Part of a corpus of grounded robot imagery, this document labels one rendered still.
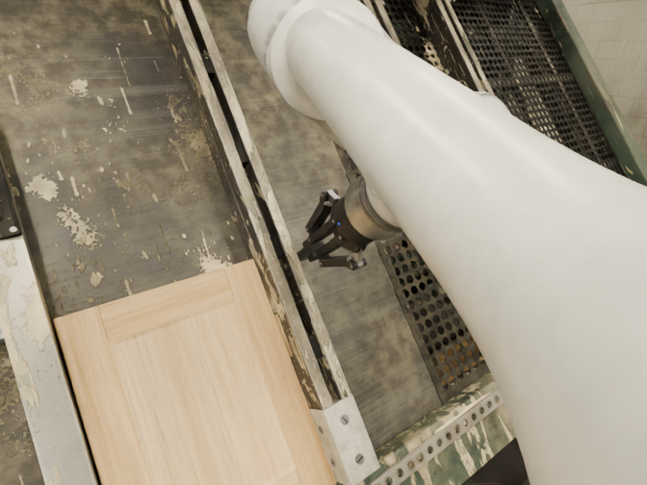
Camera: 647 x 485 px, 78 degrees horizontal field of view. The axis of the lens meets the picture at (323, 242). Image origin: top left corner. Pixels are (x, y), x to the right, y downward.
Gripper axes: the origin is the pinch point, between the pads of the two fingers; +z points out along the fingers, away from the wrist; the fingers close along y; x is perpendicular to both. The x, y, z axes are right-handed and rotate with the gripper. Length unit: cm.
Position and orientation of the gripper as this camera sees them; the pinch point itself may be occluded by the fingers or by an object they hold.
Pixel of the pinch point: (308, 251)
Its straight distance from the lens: 70.8
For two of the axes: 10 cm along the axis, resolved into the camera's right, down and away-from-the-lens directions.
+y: -3.7, -9.2, 1.3
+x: -8.2, 2.6, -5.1
